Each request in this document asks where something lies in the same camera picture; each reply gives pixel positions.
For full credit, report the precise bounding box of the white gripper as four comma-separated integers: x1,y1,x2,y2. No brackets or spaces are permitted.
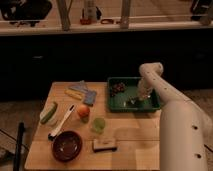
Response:
132,78,153,104

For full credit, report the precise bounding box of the silver metal fork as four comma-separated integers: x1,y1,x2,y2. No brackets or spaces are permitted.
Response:
124,97,137,107

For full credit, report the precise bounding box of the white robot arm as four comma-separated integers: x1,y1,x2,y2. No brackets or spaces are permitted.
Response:
138,62,213,171

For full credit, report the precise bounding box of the green plastic tray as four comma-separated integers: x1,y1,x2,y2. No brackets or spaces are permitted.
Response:
107,77,161,113

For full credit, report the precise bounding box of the dark grape bunch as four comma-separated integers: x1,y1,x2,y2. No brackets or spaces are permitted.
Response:
110,82,125,97

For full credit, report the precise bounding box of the blue sponge cloth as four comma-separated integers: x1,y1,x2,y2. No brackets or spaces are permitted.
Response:
83,90,97,106

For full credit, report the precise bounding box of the orange fruit toy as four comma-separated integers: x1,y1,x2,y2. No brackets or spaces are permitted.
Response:
77,104,90,117

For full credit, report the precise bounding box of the grey blue cloth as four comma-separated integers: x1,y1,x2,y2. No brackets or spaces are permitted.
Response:
69,80,88,93

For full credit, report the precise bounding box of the brown wooden block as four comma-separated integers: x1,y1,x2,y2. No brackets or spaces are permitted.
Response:
92,139,117,152

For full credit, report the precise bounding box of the dark red bowl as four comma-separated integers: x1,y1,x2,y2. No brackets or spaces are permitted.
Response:
52,131,83,162

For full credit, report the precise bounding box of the green cucumber toy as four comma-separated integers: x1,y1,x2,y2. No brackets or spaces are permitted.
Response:
40,101,59,125

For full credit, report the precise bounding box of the white plate under cucumber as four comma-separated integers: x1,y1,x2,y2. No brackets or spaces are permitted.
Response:
39,103,60,127

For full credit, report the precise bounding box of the orange object on ledge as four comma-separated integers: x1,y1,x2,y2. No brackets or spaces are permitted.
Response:
80,18,92,25

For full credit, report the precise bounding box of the white bottle on ledge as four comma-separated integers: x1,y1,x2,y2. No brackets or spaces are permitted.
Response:
84,0,97,23

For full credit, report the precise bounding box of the black pole stand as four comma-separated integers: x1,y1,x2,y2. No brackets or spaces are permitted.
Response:
13,122,25,171

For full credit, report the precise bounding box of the black office chair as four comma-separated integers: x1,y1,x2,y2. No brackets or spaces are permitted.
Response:
0,0,52,27

